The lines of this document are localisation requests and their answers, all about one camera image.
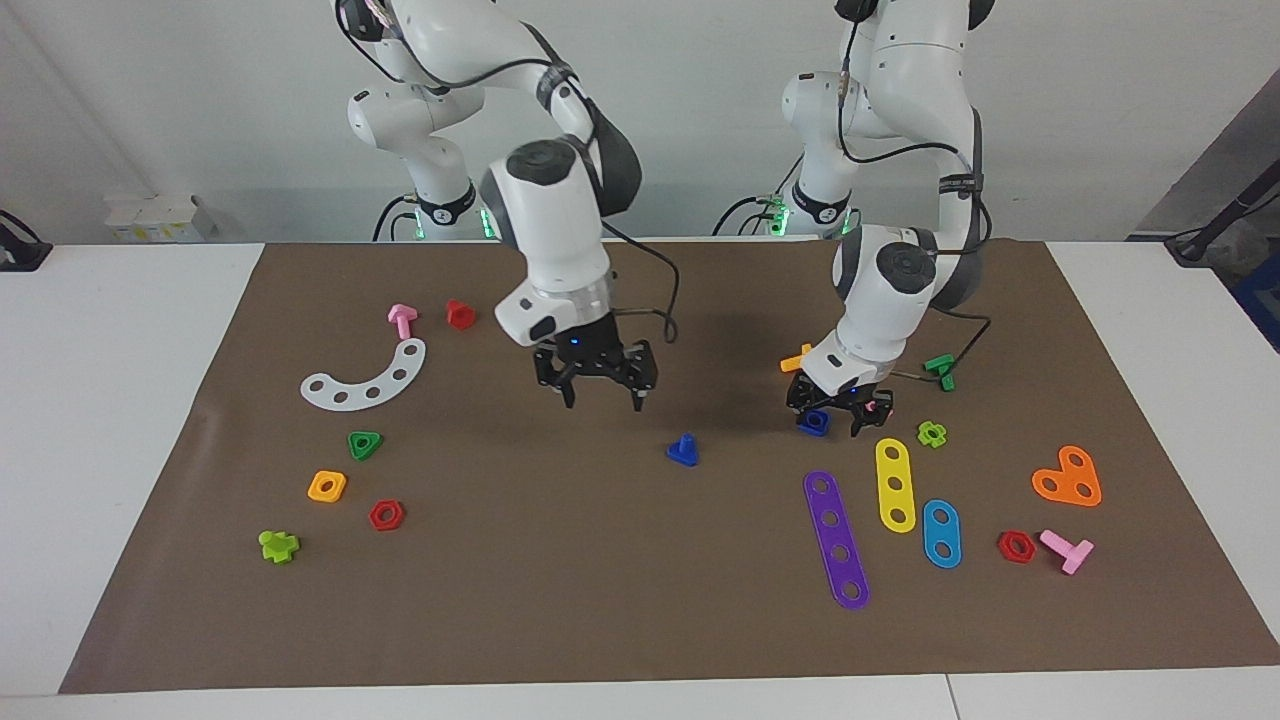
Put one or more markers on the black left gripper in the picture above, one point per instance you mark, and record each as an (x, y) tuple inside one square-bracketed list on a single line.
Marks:
[(835, 392)]

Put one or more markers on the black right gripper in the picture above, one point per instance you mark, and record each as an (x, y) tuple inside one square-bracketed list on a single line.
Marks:
[(595, 360)]

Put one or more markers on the blue square toy nut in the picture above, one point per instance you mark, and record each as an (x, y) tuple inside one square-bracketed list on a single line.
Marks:
[(804, 427)]

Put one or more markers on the blue triangle-head toy screw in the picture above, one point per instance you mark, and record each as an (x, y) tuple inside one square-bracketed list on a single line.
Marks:
[(683, 453)]

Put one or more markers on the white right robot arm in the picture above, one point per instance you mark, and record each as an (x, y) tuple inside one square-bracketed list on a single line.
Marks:
[(550, 220)]

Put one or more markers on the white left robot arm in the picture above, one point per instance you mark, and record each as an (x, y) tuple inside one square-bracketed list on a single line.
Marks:
[(890, 290)]

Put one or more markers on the orange toy screw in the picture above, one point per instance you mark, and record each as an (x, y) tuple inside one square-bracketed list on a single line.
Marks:
[(792, 362)]

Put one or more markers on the lime flower toy nut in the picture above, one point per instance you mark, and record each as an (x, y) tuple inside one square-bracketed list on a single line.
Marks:
[(924, 437)]

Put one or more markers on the green toy screw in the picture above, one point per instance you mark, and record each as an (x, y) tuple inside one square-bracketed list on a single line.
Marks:
[(942, 370)]

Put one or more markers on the red toy screw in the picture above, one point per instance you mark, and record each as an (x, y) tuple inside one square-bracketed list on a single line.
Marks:
[(460, 317)]

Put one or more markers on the pink round-head toy screw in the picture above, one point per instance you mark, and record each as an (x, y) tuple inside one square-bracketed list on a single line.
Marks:
[(402, 320)]

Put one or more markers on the red hexagon toy nut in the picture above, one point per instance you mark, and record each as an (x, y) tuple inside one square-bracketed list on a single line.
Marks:
[(1004, 548), (375, 520)]

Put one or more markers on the green triangle toy nut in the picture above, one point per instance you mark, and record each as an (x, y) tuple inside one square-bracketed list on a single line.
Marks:
[(354, 440)]

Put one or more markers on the pink T-head toy screw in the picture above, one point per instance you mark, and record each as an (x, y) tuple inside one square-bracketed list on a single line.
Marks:
[(1072, 555)]

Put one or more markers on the orange square toy nut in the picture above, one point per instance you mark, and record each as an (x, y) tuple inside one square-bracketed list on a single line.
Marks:
[(314, 490)]

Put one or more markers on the lime cross-head toy screw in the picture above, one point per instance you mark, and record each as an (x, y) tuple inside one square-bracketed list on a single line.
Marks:
[(278, 548)]

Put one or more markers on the yellow three-hole strip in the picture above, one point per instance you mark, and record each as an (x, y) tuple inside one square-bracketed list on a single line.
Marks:
[(895, 471)]

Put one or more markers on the purple four-hole strip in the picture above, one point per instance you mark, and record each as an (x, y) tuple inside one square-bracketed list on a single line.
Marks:
[(837, 536)]

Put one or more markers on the blue two-hole strip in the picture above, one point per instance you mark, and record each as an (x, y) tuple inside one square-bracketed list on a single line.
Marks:
[(941, 534)]

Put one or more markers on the brown table mat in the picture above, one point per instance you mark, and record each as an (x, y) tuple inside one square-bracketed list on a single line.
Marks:
[(620, 560)]

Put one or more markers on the white curved perforated strip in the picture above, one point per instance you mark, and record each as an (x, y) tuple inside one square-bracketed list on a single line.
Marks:
[(385, 385)]

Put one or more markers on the orange heart-shaped plate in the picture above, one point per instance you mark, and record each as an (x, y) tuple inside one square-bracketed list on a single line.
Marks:
[(1068, 480)]

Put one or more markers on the blue crate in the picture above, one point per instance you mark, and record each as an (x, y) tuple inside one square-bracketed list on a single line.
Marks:
[(1262, 300)]

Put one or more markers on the black stand pole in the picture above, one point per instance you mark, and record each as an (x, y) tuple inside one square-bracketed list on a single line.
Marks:
[(1235, 205)]

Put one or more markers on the white box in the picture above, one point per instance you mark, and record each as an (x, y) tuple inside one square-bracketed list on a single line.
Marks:
[(160, 218)]

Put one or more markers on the black table clamp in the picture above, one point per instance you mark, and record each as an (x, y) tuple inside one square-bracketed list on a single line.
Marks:
[(20, 252)]

